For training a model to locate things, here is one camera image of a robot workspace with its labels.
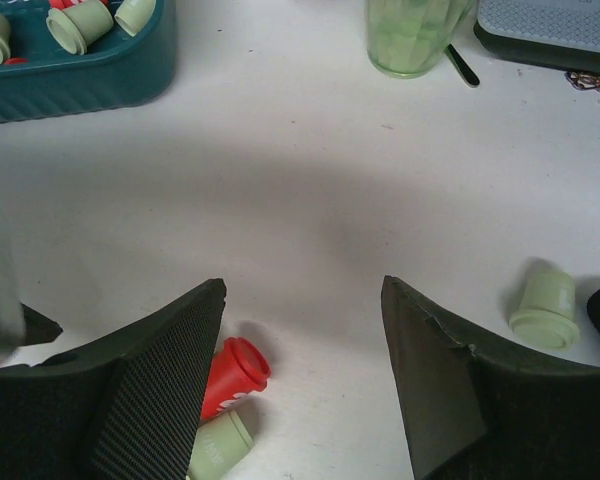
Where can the green capsule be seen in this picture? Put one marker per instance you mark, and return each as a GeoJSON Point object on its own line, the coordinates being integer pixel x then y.
{"type": "Point", "coordinates": [545, 317]}

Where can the green glass cup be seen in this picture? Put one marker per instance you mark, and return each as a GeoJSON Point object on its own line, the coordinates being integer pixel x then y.
{"type": "Point", "coordinates": [406, 39]}

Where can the teal storage basket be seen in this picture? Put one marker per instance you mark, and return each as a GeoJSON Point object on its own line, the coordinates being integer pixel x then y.
{"type": "Point", "coordinates": [117, 70]}

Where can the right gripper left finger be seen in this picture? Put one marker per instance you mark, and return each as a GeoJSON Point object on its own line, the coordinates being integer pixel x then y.
{"type": "Point", "coordinates": [125, 406]}

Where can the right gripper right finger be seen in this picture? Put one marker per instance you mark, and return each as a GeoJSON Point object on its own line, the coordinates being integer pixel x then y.
{"type": "Point", "coordinates": [476, 405]}

